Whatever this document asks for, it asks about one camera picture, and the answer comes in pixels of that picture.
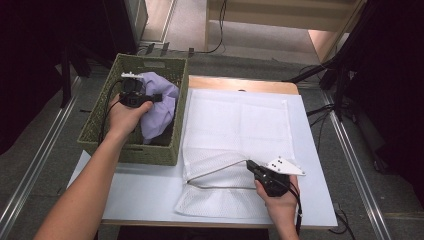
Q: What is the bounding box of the person's right hand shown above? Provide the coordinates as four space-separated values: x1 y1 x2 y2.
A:
253 174 301 222

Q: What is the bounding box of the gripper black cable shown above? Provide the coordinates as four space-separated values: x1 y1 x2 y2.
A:
97 78 126 145
287 182 304 235

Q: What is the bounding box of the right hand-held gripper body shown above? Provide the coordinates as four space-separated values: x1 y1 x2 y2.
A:
253 155 307 198

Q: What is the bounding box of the green woven basket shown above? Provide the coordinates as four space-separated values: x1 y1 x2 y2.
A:
77 53 189 167

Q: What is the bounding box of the white mesh laundry bag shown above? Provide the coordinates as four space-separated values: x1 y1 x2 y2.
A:
174 88 299 220

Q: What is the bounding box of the black floor cable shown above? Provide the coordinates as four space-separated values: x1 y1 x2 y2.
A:
305 103 335 155
191 0 228 55
328 203 350 236

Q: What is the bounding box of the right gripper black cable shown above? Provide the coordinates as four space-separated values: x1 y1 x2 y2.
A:
287 182 304 235

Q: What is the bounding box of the person's left hand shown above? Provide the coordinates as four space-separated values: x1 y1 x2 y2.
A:
107 94 155 142

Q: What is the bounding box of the grey cabinet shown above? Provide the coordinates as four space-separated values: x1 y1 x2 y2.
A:
123 0 150 45

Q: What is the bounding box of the black metal stand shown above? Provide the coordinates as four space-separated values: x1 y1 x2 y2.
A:
59 41 113 108
283 0 424 111

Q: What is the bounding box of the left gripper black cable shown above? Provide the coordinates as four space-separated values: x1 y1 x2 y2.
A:
97 78 126 145

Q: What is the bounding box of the lavender cloth garment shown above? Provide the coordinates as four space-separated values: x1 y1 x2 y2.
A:
137 71 181 142

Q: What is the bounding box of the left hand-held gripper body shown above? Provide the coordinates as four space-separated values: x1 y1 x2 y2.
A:
118 71 156 109

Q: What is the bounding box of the light wooden shelf frame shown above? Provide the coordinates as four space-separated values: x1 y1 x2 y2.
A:
203 0 368 64

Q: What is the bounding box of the metal floor rail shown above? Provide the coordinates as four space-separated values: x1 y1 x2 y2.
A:
320 89 392 240
0 75 85 232

